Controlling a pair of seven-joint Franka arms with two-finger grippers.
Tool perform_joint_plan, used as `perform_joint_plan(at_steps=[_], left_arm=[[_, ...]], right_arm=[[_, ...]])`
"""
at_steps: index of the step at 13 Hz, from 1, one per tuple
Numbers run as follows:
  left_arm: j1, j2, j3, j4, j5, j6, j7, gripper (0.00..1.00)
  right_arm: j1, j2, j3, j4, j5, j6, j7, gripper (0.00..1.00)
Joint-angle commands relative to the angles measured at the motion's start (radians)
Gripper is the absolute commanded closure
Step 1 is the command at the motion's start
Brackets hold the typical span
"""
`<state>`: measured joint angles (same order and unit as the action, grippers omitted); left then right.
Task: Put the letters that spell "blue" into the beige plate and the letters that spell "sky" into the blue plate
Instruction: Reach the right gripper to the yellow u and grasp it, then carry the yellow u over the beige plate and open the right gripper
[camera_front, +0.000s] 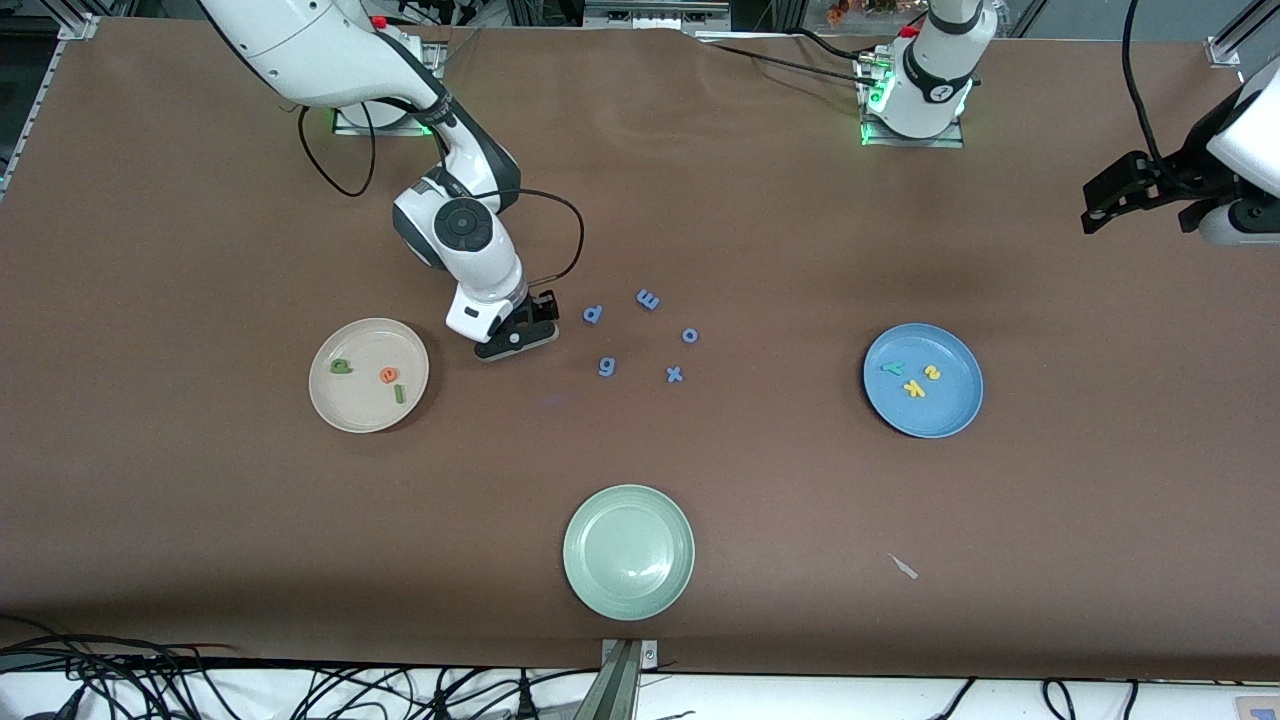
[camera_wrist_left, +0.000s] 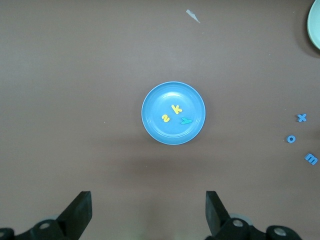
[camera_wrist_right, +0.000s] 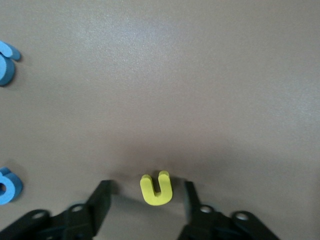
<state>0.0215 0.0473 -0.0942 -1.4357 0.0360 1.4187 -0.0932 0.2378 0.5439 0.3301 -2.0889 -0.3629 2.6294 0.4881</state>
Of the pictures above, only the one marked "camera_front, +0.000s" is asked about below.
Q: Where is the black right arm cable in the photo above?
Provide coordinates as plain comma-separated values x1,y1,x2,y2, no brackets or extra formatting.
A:
296,100,587,293

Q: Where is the blue round plate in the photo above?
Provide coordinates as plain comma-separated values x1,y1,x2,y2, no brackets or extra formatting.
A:
862,322,985,440

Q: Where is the beige round plate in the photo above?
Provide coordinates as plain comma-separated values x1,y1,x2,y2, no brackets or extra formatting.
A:
308,317,431,435

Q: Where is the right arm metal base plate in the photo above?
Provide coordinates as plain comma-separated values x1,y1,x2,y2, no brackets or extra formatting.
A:
332,40,446,137

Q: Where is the metal table edge bracket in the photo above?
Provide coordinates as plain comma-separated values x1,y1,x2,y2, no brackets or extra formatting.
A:
598,638,661,720

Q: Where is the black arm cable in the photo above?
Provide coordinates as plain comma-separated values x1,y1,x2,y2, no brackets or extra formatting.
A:
1120,0,1166,171
296,100,587,293

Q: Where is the black cable tangle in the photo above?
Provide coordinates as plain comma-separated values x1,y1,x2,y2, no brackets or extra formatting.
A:
0,612,601,720

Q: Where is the black cable on tabletop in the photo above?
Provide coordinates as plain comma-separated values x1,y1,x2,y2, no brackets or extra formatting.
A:
697,38,886,91

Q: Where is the grey metal box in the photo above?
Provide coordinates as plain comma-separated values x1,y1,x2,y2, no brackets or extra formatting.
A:
583,0,733,31

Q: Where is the pale green round plate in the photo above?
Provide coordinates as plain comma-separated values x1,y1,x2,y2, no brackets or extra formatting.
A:
562,484,697,622

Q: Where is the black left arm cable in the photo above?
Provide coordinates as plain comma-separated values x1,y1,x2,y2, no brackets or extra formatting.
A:
1120,0,1166,171

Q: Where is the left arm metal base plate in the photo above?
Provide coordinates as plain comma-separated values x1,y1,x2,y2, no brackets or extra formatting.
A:
855,50,966,149

